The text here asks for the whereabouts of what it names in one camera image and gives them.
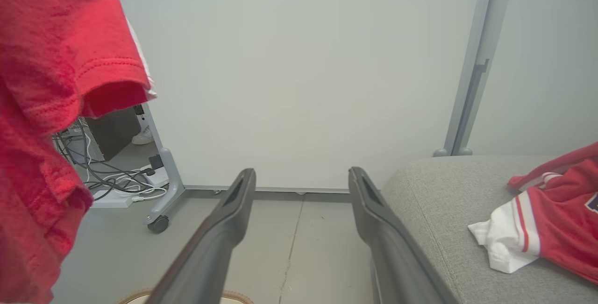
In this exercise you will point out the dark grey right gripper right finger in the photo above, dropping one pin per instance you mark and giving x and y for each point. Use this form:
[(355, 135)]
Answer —
[(392, 252)]

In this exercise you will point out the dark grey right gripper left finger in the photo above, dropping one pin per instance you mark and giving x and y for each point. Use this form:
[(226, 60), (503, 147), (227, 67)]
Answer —
[(205, 252)]

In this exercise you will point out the red jersey white trim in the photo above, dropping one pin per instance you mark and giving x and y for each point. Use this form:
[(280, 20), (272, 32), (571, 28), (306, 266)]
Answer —
[(560, 215)]

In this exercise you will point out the plain red t-shirt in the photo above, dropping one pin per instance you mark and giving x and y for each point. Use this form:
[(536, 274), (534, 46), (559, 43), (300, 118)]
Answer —
[(46, 70)]

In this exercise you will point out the white plastic laundry basket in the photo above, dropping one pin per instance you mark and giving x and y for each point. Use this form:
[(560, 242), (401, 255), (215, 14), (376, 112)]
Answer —
[(238, 299)]

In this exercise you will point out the black castor wheel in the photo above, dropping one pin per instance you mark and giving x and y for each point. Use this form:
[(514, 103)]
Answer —
[(159, 224)]

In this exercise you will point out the grey fabric sofa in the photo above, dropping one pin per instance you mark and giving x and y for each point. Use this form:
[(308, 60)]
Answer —
[(444, 201)]

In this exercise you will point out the white power strip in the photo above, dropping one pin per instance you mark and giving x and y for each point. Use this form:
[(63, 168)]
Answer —
[(156, 176)]

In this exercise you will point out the white flat floor plate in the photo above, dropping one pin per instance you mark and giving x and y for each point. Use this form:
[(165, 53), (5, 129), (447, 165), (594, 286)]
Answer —
[(110, 200)]

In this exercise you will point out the white shoe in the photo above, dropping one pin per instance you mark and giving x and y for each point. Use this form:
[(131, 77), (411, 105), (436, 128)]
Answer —
[(143, 137)]

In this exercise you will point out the dark computer box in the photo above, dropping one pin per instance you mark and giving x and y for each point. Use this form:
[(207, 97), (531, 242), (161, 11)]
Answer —
[(114, 131)]

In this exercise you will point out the white partition panel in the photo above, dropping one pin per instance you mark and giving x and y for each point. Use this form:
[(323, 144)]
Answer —
[(299, 70)]

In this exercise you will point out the grey partition frame leg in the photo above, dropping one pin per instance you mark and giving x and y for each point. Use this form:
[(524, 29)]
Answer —
[(169, 173)]

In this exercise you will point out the grey partition post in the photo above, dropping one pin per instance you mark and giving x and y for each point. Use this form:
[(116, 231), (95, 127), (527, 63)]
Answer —
[(472, 75)]

